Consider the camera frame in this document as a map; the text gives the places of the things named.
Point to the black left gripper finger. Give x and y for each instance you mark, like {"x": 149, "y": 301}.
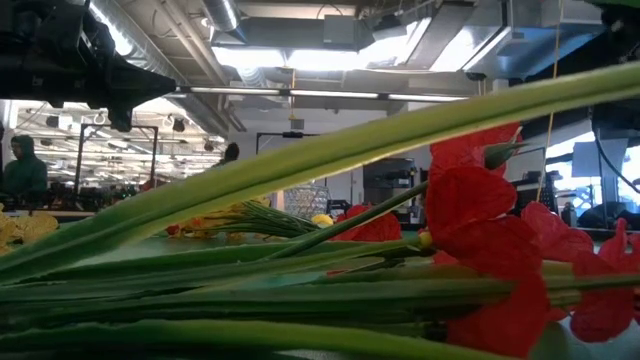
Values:
{"x": 135, "y": 85}
{"x": 121, "y": 119}

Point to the yellow tulip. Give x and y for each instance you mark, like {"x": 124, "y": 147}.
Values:
{"x": 322, "y": 220}

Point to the person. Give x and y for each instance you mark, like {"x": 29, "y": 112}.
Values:
{"x": 22, "y": 175}
{"x": 231, "y": 152}

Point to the black cabinet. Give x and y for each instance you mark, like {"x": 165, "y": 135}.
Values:
{"x": 387, "y": 180}

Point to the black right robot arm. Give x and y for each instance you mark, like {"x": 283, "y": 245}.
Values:
{"x": 625, "y": 40}

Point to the silver rectangular ventilation duct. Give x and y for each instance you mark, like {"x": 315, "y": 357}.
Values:
{"x": 500, "y": 50}

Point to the red tulip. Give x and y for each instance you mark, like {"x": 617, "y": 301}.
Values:
{"x": 173, "y": 230}

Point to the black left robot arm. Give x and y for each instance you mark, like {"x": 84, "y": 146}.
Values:
{"x": 25, "y": 50}

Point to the clear glass vase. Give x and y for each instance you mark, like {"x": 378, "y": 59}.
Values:
{"x": 306, "y": 200}

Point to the black rig frame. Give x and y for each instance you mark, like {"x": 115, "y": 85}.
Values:
{"x": 155, "y": 150}

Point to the red long-stemmed flower bunch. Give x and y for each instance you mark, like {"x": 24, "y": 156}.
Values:
{"x": 470, "y": 200}

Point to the grey monitor back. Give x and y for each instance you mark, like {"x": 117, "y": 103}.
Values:
{"x": 600, "y": 160}

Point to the silver spiral ventilation duct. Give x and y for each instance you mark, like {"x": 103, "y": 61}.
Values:
{"x": 150, "y": 55}

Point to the long ceiling light strip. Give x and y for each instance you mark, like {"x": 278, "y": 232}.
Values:
{"x": 330, "y": 94}

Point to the yellow small-blossom flower bunch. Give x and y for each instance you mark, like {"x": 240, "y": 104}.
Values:
{"x": 35, "y": 227}
{"x": 265, "y": 222}

